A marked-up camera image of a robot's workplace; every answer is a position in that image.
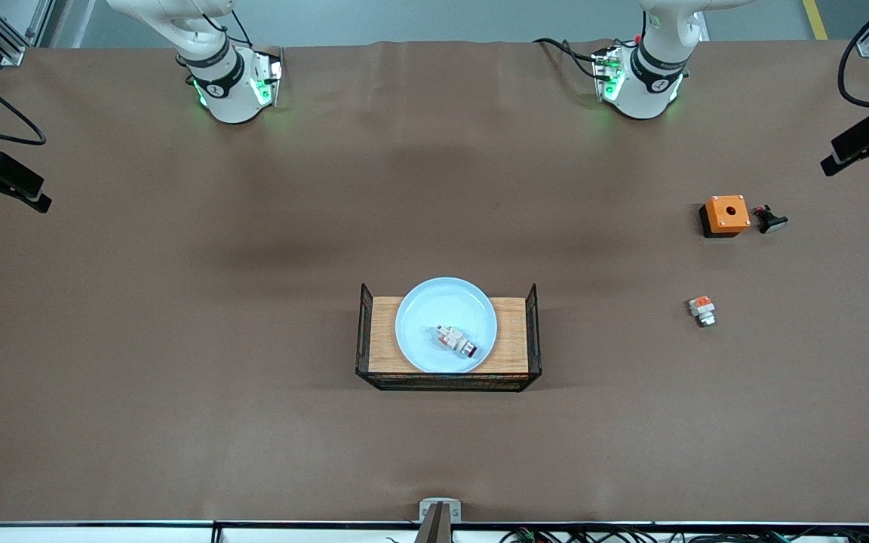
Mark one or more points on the light blue round plate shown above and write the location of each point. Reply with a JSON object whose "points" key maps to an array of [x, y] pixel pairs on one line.
{"points": [[434, 305]]}

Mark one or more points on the red push button module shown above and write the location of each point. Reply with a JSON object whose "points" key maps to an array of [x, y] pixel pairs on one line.
{"points": [[455, 341]]}

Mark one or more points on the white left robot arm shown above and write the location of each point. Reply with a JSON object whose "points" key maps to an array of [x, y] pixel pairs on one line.
{"points": [[642, 87]]}

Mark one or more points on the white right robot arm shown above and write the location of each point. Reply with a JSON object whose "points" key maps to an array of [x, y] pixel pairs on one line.
{"points": [[227, 90]]}

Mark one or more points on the black mushroom push button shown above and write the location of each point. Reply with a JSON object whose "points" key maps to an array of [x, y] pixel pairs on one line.
{"points": [[771, 221]]}

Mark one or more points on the white orange push button module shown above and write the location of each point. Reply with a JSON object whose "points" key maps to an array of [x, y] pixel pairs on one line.
{"points": [[702, 310]]}

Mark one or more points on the brown table mat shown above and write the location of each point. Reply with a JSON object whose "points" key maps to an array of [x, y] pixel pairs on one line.
{"points": [[178, 437]]}

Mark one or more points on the orange button enclosure box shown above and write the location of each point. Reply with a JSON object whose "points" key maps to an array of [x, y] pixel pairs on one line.
{"points": [[727, 214]]}

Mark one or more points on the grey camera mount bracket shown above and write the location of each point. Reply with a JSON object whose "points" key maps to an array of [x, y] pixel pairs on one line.
{"points": [[440, 514]]}

